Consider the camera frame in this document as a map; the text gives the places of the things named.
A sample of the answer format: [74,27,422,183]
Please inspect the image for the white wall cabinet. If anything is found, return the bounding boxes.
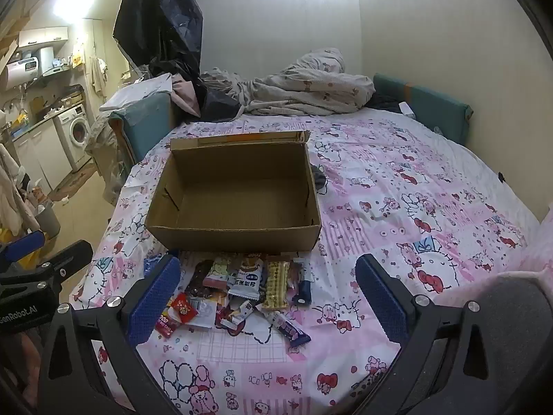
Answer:
[18,26,70,48]

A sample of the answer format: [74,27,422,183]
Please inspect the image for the red packet with white lettering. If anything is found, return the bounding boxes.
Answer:
[153,311,180,340]

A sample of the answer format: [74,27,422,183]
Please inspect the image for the purple snack bar packet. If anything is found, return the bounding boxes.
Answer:
[261,309,312,347]

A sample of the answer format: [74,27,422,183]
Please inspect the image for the small dark grey object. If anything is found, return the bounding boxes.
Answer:
[312,165,329,193]

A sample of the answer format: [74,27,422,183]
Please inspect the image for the white cartoon boy snack packet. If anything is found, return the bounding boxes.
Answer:
[228,256,265,305]

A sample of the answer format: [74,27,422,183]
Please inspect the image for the white kitchen cabinet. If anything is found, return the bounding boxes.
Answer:
[11,119,70,191]

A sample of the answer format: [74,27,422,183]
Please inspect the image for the pink cartoon snack packet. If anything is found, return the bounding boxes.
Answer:
[203,257,236,290]

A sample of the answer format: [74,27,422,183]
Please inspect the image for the hanging towel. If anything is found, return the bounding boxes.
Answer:
[88,56,109,100]

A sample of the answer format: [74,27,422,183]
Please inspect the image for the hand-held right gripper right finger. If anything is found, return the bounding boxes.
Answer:
[355,254,519,399]

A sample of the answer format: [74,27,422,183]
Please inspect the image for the hanging clothes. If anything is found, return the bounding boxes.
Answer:
[0,142,39,234]

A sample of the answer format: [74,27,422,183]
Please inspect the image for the person's grey trouser leg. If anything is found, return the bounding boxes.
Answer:
[473,277,553,398]

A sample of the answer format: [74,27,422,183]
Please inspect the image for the clear plastic bag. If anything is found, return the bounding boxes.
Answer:
[101,156,130,206]

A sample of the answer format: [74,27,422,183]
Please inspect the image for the dark clothes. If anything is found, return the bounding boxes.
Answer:
[367,91,415,115]

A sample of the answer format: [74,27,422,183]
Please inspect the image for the black plastic sheet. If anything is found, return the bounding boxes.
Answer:
[113,0,204,96]

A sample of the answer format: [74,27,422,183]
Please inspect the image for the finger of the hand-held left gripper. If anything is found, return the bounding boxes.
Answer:
[0,230,46,265]
[42,239,94,285]

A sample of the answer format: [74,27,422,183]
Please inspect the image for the white washing machine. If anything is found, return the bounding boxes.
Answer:
[54,104,93,171]

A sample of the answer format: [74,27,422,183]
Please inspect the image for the clear packet with brown contents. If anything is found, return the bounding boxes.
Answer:
[186,260,215,301]

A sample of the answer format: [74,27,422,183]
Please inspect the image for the grey trash bin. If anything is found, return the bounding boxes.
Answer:
[32,205,61,238]

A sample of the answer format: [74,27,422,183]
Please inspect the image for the brown floor rug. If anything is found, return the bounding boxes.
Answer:
[47,160,98,202]

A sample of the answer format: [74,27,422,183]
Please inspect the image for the blue snack packet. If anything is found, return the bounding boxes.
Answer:
[143,248,180,277]

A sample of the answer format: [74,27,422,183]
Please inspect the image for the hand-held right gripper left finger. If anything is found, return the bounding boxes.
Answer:
[37,254,182,399]

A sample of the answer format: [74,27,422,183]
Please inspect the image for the cardboard box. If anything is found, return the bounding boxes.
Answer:
[144,130,322,253]

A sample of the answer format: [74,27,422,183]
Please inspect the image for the pink printed bed sheet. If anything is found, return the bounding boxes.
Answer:
[71,110,543,415]

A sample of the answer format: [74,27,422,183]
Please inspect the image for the pink cloth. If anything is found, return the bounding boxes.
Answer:
[170,73,201,117]

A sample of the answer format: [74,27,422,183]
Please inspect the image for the red packet with white emblem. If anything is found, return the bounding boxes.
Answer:
[170,293,199,325]

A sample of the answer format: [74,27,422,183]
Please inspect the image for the clear white snack packet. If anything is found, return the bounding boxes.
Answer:
[188,298,219,329]

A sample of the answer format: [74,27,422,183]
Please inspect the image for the small white and black packet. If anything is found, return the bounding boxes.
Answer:
[220,298,255,329]

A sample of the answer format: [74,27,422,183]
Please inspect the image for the white water heater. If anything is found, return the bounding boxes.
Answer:
[0,58,41,91]

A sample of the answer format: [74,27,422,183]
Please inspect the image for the white and dark blue sachet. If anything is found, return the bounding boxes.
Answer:
[294,259,312,305]

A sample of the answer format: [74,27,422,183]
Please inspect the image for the teal padded bed board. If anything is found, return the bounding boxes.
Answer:
[372,73,472,145]
[108,93,174,165]

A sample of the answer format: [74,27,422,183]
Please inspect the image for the yellow snack bar packet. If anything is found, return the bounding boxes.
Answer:
[261,256,291,312]

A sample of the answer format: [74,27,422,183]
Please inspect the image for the crumpled printed quilt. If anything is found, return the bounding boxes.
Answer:
[201,47,376,117]

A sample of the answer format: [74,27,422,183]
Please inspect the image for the grey cloth pile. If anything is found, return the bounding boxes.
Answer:
[84,110,117,160]

